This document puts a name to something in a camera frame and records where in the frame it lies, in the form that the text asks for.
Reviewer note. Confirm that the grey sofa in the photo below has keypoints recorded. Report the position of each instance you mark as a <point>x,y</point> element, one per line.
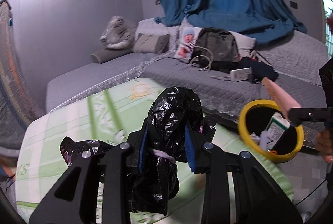
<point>297,60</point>

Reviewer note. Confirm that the plush tiger in plastic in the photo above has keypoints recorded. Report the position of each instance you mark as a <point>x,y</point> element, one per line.
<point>119,33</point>

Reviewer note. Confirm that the dark grey backpack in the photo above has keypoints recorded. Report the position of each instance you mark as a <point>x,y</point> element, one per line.
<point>219,46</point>

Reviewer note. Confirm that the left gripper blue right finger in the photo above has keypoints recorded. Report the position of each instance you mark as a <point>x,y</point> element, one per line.
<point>258,198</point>

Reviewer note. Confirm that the striped grey hanging sheet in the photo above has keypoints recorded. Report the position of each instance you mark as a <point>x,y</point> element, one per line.
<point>18,108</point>

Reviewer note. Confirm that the baby picture package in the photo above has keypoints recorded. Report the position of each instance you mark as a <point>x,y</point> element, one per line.
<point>187,42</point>

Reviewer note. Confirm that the dark clothes pile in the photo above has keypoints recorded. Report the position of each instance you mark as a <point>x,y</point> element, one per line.
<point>260,67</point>

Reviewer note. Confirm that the green white tissue pack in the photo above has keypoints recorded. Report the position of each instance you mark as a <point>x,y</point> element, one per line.
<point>276,127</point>

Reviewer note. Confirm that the grey square cushion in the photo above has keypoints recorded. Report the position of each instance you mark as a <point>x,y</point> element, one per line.
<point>151,43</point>

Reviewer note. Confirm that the white power strip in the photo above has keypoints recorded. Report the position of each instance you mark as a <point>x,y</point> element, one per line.
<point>240,74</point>

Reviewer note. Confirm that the person's right hand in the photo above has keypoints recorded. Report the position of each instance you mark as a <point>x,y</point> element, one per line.
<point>324,145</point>

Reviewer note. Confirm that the stained glass window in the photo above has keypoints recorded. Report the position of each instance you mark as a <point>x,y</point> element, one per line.
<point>328,4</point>

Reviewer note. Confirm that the pink tube with blue cap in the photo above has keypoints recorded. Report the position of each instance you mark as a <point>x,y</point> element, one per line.
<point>284,101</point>

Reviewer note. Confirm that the grey bolster pillow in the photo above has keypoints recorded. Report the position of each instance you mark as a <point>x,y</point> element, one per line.
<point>105,55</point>

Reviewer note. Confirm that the white patterned pillow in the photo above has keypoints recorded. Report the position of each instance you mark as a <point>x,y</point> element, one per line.
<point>150,27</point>

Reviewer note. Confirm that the white foam fruit net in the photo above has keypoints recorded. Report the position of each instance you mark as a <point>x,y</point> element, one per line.
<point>262,140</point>

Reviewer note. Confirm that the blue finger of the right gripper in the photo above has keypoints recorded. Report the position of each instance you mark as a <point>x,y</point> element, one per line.
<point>297,116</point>

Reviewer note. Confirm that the yellow trash bin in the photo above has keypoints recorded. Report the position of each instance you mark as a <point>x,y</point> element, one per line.
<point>263,128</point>

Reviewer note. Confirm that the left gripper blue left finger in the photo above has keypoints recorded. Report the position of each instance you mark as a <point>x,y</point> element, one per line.
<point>73,198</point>

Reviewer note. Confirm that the black plastic bag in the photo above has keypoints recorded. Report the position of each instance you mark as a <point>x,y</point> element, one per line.
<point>157,183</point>

